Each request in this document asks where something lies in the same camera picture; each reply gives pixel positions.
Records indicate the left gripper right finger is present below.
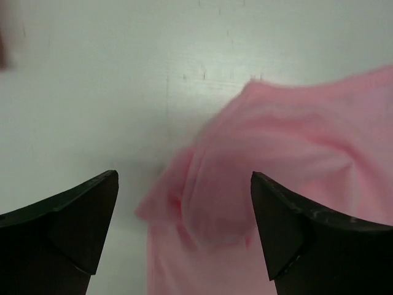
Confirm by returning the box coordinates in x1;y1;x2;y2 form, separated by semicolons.
251;172;392;294

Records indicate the pink t-shirt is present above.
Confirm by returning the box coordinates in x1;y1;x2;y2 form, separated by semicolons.
136;67;392;294

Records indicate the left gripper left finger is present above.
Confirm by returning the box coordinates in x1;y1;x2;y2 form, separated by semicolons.
1;170;119;295

